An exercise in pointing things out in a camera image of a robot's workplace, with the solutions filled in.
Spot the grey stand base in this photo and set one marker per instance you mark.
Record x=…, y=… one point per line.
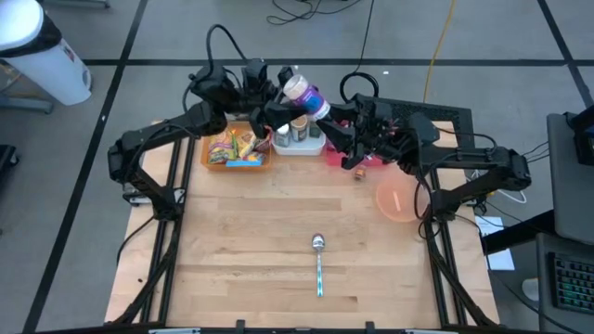
x=28, y=106

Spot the backlit keyboard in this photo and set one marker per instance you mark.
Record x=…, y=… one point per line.
x=573, y=283

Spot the black box device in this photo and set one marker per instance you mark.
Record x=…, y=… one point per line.
x=584, y=139

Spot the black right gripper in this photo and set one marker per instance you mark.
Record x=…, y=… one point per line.
x=390, y=134

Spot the small orange-label spice jar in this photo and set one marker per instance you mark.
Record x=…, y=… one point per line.
x=360, y=173

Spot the grey desk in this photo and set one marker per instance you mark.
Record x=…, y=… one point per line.
x=543, y=301

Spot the white trash can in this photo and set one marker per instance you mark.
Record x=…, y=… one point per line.
x=42, y=60

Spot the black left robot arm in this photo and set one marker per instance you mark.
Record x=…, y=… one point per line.
x=158, y=134

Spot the white plastic bin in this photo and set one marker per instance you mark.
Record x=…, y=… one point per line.
x=301, y=149

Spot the translucent peach bowl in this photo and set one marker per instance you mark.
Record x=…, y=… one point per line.
x=399, y=199

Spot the white computer mouse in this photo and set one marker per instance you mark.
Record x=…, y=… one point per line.
x=530, y=288

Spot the blue silicone spoon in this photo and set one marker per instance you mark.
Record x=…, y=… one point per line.
x=246, y=162

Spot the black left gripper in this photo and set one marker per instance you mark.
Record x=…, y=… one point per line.
x=257, y=86

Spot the translucent orange tray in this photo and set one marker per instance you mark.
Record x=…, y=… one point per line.
x=206, y=164

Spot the yellow blue ramen packet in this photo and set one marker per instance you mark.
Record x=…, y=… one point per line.
x=247, y=144

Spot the black perforated panel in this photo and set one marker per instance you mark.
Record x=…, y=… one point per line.
x=436, y=113

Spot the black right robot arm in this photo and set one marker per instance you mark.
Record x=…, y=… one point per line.
x=473, y=160

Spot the white-lid spice jar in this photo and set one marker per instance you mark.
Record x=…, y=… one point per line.
x=282, y=135

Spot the purple-label spice jar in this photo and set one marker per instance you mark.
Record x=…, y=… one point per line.
x=308, y=99

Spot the green chili ramen packet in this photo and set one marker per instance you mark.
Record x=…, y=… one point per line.
x=223, y=148

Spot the red plastic tray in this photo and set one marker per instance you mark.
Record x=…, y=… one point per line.
x=331, y=158

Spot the white paper sheet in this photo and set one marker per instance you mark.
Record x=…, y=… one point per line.
x=499, y=260

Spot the black caster foot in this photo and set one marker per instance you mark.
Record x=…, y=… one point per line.
x=7, y=160

